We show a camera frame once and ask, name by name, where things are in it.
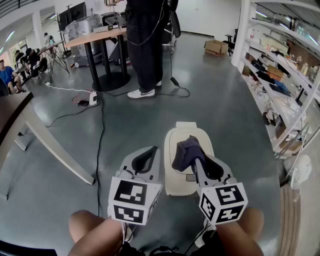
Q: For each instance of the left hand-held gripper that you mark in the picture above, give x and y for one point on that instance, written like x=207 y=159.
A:
x=130 y=197

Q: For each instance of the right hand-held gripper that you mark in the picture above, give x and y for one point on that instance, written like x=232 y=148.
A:
x=225 y=200

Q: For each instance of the cream plastic trash bin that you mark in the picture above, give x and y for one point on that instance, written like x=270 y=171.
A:
x=185 y=190

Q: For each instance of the dark blue cloth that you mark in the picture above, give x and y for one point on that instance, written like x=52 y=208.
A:
x=186 y=152

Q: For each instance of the person's right forearm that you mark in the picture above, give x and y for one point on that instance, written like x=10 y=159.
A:
x=230 y=232

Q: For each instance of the person's left forearm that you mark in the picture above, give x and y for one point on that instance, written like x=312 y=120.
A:
x=113 y=235

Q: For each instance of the person's right white shoe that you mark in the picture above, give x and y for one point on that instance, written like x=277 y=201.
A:
x=206 y=232

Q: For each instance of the person's white shoe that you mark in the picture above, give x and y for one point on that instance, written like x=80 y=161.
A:
x=128 y=232
x=206 y=232

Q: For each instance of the person's left white shoe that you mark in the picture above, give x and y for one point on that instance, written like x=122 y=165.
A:
x=128 y=232

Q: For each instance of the person's right leg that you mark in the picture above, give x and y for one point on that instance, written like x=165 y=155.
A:
x=252 y=225

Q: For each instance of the person's leg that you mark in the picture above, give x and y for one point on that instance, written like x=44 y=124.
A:
x=252 y=225
x=82 y=225

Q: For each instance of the dark slippers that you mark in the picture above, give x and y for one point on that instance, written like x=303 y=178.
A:
x=270 y=118

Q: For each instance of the person's left leg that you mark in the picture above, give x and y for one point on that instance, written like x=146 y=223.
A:
x=82 y=225

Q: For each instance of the white power strip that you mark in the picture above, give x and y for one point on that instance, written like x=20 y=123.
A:
x=93 y=98

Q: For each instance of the person's black shorts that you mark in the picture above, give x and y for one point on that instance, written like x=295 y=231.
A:
x=160 y=252

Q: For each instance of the black power adapter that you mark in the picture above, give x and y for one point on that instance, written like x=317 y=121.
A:
x=175 y=81

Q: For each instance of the white plastic bag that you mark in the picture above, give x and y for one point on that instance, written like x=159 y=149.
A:
x=300 y=170

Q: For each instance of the wooden slat boards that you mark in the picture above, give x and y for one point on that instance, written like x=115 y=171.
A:
x=290 y=225

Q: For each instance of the white shelving rack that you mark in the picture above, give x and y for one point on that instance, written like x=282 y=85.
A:
x=275 y=75

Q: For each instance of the white low machine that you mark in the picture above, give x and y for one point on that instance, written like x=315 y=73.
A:
x=80 y=61

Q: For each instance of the open cardboard box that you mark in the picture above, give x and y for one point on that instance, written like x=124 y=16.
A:
x=216 y=47

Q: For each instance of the black office chair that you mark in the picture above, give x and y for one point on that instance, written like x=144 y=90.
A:
x=231 y=42

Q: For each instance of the round wooden table black legs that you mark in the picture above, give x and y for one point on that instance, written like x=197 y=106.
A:
x=100 y=37

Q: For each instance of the desk with white legs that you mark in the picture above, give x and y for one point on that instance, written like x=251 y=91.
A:
x=12 y=107

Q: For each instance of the plastic-wrapped silver machine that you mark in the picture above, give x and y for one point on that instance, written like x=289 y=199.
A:
x=80 y=27

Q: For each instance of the black monitor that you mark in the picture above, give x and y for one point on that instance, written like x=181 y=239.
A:
x=72 y=15

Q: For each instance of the black railing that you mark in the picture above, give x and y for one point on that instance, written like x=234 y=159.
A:
x=10 y=6

